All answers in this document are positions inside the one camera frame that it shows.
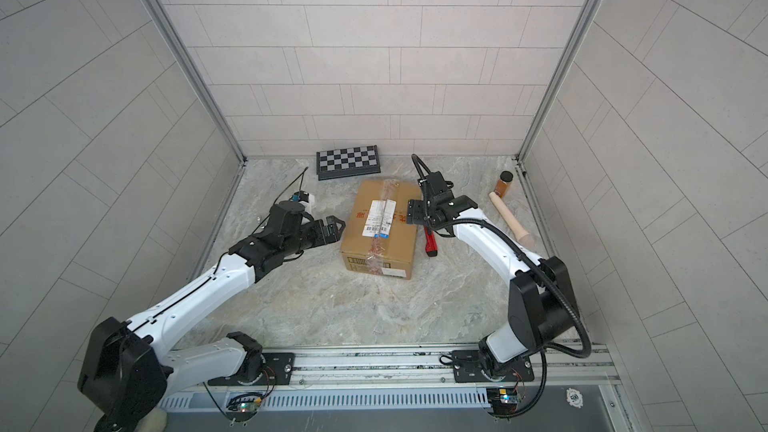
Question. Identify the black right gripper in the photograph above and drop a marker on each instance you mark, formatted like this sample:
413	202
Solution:
413	209

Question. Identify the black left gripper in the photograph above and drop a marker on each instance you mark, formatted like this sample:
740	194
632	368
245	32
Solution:
318	229

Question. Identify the red utility knife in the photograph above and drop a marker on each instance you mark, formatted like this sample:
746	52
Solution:
431	247

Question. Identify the brown cardboard express box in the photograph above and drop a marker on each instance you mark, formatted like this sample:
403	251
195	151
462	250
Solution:
377	238

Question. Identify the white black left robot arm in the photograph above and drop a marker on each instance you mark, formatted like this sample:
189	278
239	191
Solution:
131	365

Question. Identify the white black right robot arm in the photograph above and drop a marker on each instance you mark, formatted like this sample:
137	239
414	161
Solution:
542	308

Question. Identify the brown spice jar black lid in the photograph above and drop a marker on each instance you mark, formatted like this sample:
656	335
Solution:
504	181

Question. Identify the black white chessboard case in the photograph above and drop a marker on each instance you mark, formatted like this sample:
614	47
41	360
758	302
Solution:
347	162

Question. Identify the wooden rolling pin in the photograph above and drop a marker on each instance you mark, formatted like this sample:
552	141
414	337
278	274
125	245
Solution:
520	233

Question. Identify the left green circuit board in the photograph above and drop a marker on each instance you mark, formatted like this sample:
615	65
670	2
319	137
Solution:
246	403

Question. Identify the green circuit board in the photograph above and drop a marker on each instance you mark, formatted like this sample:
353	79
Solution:
503	402
246	403

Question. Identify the right green circuit board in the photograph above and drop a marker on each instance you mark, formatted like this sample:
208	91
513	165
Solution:
503	402

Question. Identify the white round sticker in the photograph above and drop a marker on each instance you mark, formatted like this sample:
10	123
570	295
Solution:
574	398

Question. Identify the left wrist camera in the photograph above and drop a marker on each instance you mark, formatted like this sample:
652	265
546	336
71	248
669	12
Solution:
306	198

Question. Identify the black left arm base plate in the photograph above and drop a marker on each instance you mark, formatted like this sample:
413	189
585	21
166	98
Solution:
270	369

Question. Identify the aluminium mounting rail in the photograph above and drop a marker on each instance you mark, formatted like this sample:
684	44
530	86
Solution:
394	367

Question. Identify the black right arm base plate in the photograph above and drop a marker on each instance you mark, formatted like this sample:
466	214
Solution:
475	366

